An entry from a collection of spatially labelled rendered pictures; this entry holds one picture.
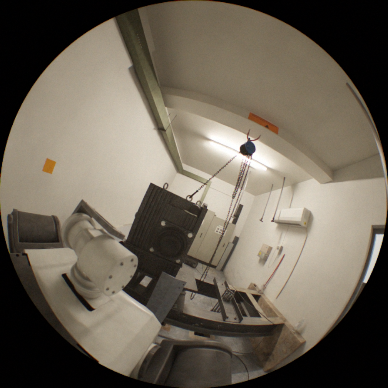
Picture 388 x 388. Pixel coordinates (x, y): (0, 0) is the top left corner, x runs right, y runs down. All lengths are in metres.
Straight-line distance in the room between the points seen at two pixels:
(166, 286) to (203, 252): 3.35
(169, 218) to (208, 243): 3.28
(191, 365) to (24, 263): 0.27
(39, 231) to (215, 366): 0.40
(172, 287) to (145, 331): 0.81
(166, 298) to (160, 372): 0.91
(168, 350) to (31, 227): 0.35
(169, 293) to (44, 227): 0.91
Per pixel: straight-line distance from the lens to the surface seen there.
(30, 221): 0.38
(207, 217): 4.07
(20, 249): 0.35
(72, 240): 0.20
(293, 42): 1.34
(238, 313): 1.62
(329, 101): 1.57
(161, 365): 0.24
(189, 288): 1.24
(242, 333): 1.87
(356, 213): 1.95
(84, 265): 0.17
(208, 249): 4.25
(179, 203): 1.06
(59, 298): 0.23
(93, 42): 1.27
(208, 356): 0.24
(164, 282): 1.01
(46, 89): 1.10
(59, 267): 0.27
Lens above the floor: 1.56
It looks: 7 degrees up
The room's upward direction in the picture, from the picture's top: 25 degrees clockwise
